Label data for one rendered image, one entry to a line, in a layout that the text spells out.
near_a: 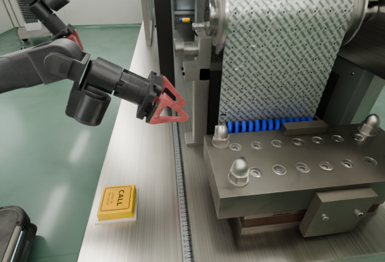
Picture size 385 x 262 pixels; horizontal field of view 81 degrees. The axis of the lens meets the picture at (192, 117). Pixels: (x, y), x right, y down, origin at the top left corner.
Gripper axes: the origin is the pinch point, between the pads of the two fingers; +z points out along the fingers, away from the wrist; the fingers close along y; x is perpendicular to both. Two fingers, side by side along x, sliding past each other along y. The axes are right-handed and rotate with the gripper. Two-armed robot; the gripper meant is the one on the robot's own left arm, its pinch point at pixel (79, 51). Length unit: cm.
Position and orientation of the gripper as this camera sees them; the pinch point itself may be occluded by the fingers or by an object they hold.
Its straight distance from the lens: 102.5
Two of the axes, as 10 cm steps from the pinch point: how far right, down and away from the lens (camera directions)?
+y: -2.6, -5.5, 7.9
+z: 4.8, 6.4, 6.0
